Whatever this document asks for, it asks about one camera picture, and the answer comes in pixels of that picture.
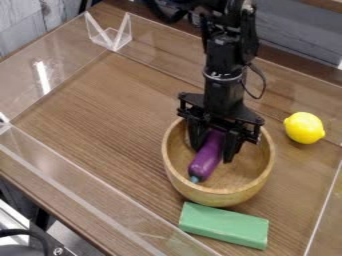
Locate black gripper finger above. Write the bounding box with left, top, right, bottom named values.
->
left=223, top=129, right=242, bottom=163
left=187, top=118, right=210, bottom=151

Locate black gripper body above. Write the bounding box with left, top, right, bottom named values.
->
left=178, top=73, right=264, bottom=144

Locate purple toy eggplant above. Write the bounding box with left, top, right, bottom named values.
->
left=188, top=130, right=224, bottom=183

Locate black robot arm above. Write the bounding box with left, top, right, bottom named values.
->
left=143, top=0, right=264, bottom=163

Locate brown wooden bowl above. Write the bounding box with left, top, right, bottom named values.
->
left=162, top=118, right=275, bottom=207

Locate yellow toy lemon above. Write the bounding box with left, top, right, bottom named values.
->
left=283, top=112, right=326, bottom=145

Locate green rectangular sponge block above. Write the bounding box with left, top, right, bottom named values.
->
left=179, top=202, right=268, bottom=250

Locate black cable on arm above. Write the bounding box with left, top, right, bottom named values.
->
left=239, top=63, right=267, bottom=100

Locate clear acrylic corner bracket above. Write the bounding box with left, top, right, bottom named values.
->
left=84, top=12, right=132, bottom=52

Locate clear acrylic front wall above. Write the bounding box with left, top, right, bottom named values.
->
left=0, top=124, right=220, bottom=256

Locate black cable lower left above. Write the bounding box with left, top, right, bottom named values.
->
left=0, top=227, right=48, bottom=256

